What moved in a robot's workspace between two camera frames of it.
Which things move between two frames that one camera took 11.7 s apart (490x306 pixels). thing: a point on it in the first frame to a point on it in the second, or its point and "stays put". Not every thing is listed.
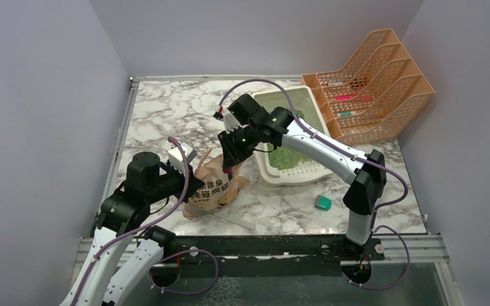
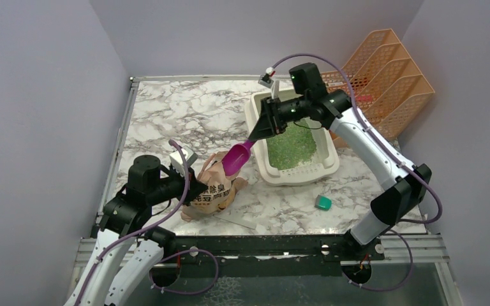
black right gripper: x=231 y=155 to x=270 y=123
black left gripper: x=194 y=184 stays put
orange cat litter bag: x=219 y=187 stays put
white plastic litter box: x=305 y=109 stays put
